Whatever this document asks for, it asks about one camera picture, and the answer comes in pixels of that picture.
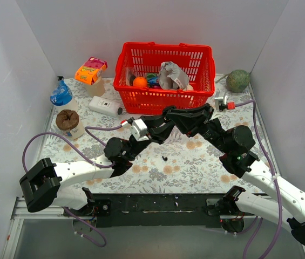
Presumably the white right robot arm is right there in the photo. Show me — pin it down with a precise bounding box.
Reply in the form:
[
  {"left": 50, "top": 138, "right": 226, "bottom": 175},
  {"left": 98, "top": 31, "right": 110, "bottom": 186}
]
[{"left": 162, "top": 102, "right": 305, "bottom": 246}]

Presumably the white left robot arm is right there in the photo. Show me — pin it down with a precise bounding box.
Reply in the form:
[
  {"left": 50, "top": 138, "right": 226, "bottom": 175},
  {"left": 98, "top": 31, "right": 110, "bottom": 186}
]
[{"left": 19, "top": 115, "right": 175, "bottom": 216}]

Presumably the orange fruit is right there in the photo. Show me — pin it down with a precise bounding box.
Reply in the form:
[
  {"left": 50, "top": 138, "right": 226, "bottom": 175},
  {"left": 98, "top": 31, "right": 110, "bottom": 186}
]
[{"left": 132, "top": 77, "right": 147, "bottom": 88}]

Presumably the grey crumpled paper bag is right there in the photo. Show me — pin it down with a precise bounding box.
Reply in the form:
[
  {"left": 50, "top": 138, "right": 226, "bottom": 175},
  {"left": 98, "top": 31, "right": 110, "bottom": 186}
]
[{"left": 158, "top": 62, "right": 189, "bottom": 90}]

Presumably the red plastic shopping basket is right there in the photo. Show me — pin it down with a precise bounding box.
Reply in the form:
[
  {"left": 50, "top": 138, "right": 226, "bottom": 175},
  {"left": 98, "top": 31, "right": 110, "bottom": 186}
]
[{"left": 113, "top": 42, "right": 215, "bottom": 115}]

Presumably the white lying bottle black cap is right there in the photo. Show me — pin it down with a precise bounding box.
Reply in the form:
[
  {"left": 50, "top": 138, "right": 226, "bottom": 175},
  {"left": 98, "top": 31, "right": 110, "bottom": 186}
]
[{"left": 89, "top": 96, "right": 123, "bottom": 117}]

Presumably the green round melon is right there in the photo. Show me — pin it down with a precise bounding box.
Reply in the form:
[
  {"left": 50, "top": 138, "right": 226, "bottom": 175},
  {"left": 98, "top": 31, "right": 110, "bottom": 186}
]
[{"left": 226, "top": 70, "right": 250, "bottom": 93}]

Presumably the clear plastic jar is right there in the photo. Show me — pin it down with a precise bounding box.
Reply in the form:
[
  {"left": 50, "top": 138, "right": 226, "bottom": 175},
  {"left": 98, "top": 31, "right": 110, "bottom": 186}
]
[{"left": 85, "top": 77, "right": 105, "bottom": 98}]

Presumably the floral table mat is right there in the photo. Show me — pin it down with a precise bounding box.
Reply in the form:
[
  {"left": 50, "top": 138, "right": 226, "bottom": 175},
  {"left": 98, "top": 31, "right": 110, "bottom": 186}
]
[{"left": 30, "top": 74, "right": 280, "bottom": 194}]

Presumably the orange pink snack box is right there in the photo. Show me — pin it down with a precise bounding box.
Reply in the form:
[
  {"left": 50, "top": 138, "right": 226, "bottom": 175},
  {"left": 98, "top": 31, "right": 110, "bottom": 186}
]
[{"left": 74, "top": 57, "right": 107, "bottom": 85}]

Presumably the brown lid white jar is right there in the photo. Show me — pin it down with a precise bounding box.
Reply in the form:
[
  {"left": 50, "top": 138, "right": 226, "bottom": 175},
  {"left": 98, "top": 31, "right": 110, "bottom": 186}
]
[{"left": 56, "top": 110, "right": 85, "bottom": 140}]

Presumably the blue lid plastic bottle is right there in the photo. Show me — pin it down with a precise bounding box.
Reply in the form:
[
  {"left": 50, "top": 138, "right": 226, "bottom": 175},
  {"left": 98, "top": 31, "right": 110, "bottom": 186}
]
[{"left": 50, "top": 79, "right": 79, "bottom": 112}]

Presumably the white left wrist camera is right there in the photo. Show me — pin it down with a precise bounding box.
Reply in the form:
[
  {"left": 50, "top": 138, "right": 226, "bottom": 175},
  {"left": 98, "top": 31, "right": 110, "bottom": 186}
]
[{"left": 121, "top": 117, "right": 149, "bottom": 141}]

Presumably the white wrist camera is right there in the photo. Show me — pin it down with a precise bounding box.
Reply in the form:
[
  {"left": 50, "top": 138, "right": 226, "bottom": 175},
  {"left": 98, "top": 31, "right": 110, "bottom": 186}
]
[
  {"left": 214, "top": 91, "right": 235, "bottom": 112},
  {"left": 121, "top": 117, "right": 149, "bottom": 141}
]

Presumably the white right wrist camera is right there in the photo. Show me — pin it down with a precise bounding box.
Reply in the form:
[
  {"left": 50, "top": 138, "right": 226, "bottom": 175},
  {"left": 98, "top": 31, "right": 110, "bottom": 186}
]
[{"left": 214, "top": 91, "right": 235, "bottom": 112}]

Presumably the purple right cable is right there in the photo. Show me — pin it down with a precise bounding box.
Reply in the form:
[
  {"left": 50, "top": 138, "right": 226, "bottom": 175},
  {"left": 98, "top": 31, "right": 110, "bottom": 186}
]
[{"left": 233, "top": 99, "right": 284, "bottom": 259}]

